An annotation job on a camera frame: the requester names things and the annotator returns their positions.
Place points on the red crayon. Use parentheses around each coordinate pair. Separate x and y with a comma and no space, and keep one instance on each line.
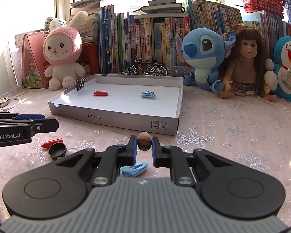
(100,93)
(48,144)

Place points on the pink hooded bunny plush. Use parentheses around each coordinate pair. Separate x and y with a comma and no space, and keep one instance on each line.
(62,48)

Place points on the white cardboard box tray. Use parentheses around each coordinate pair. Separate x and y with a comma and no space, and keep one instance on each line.
(124,107)

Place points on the black binder clip on tray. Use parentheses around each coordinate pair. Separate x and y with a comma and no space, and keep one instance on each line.
(79,82)

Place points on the pink snowflake tablecloth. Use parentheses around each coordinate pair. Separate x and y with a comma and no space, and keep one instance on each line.
(248,130)

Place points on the red plastic basket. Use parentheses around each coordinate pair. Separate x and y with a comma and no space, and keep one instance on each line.
(275,7)

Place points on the row of books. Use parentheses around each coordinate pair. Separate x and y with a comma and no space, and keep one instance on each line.
(153,35)

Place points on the blue Doraemon plush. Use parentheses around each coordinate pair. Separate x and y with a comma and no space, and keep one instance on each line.
(278,71)

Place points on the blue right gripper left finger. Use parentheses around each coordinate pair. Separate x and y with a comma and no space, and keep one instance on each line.
(132,150)

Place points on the black miniature bicycle model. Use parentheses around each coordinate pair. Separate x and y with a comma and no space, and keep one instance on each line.
(145,69)

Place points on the light blue hair clip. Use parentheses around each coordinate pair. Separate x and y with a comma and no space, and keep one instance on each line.
(134,171)
(148,94)

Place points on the blue Stitch plush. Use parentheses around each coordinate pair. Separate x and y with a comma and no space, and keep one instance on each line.
(204,50)

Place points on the clear plastic dome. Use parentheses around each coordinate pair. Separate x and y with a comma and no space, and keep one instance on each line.
(71,151)

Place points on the brown haired baby doll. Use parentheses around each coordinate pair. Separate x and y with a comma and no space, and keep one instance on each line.
(243,70)

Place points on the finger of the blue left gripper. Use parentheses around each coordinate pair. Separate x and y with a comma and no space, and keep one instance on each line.
(29,116)

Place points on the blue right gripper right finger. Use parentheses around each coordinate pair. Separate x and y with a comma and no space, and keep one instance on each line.
(157,154)

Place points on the brown acorn nut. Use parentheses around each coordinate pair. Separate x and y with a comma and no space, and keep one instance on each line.
(144,141)

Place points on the red storage box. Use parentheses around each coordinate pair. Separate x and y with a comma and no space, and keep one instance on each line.
(89,58)

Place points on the pink triangular house box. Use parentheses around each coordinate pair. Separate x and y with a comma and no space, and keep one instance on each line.
(33,62)

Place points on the black round cap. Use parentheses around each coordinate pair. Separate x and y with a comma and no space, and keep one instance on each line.
(57,150)

